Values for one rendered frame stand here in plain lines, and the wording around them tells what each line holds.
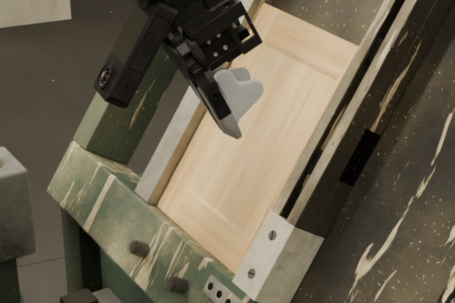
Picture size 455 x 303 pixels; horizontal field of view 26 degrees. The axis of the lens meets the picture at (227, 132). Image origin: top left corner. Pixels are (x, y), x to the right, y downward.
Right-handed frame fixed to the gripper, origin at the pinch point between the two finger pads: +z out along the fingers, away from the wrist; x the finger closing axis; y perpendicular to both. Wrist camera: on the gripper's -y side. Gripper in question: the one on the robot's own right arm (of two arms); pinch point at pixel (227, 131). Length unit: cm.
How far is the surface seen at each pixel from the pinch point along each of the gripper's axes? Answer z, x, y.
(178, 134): 34, 61, 0
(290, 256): 38.8, 22.6, 1.3
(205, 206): 41, 48, -4
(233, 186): 39, 45, 2
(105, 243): 45, 61, -22
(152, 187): 39, 60, -9
